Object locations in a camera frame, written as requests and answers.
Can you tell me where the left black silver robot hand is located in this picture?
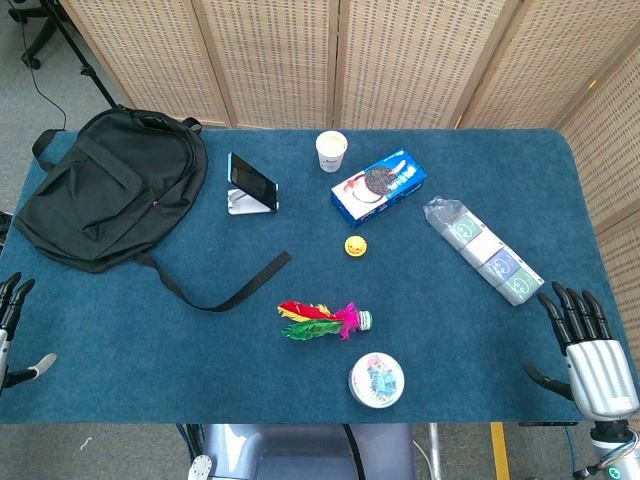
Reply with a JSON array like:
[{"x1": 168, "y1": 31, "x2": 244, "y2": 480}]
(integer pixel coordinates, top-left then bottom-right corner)
[{"x1": 0, "y1": 272, "x2": 59, "y2": 396}]

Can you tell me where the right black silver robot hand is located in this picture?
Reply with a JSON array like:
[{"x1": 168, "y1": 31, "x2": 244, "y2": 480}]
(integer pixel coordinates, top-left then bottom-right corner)
[{"x1": 522, "y1": 281, "x2": 640, "y2": 420}]

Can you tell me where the colourful feather shuttlecock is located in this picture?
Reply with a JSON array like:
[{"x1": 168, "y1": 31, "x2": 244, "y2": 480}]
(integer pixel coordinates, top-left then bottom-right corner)
[{"x1": 277, "y1": 299, "x2": 375, "y2": 344}]

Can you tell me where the white phone stand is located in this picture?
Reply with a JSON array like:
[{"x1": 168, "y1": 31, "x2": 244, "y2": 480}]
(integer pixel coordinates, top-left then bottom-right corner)
[{"x1": 227, "y1": 188, "x2": 274, "y2": 216}]

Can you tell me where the blue Oreo cookie box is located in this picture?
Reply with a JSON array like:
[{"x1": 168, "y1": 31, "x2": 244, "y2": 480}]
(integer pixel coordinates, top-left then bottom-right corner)
[{"x1": 329, "y1": 147, "x2": 428, "y2": 224}]

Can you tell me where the black backpack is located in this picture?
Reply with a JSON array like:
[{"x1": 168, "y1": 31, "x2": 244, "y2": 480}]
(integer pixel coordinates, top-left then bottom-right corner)
[{"x1": 13, "y1": 106, "x2": 293, "y2": 313}]

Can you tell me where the white table leg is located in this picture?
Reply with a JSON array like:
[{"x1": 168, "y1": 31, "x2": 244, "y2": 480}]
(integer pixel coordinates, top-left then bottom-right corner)
[{"x1": 426, "y1": 423, "x2": 445, "y2": 480}]

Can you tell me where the clear tub of binder clips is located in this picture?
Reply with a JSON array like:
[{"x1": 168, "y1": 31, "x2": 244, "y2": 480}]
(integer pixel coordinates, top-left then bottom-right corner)
[{"x1": 348, "y1": 352, "x2": 406, "y2": 409}]

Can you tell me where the black office chair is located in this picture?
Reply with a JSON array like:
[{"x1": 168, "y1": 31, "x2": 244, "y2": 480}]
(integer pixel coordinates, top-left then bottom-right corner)
[{"x1": 7, "y1": 0, "x2": 59, "y2": 70}]

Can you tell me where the black smartphone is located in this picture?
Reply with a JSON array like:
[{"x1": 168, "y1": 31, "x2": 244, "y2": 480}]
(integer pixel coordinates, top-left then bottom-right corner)
[{"x1": 227, "y1": 152, "x2": 279, "y2": 211}]

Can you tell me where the blue felt table mat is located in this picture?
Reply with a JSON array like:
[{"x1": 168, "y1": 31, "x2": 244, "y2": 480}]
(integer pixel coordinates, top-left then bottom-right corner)
[{"x1": 0, "y1": 127, "x2": 627, "y2": 426}]

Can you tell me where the grey robot torso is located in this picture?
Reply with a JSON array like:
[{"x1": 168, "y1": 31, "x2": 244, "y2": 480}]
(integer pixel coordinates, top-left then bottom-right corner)
[{"x1": 187, "y1": 423, "x2": 417, "y2": 480}]

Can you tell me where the white paper cup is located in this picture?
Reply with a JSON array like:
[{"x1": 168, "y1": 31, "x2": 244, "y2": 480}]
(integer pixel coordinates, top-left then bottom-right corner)
[{"x1": 315, "y1": 130, "x2": 349, "y2": 174}]

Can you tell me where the woven rattan folding screen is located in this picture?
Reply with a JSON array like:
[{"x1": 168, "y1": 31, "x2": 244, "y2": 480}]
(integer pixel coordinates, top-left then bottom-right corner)
[{"x1": 59, "y1": 0, "x2": 640, "y2": 381}]

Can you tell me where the right arm wrist cable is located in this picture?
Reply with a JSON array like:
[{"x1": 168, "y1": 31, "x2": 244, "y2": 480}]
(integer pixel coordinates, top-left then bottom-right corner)
[{"x1": 572, "y1": 434, "x2": 640, "y2": 480}]

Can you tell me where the thin black floor cable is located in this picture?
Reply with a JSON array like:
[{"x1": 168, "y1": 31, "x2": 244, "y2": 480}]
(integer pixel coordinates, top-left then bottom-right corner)
[{"x1": 22, "y1": 0, "x2": 69, "y2": 132}]

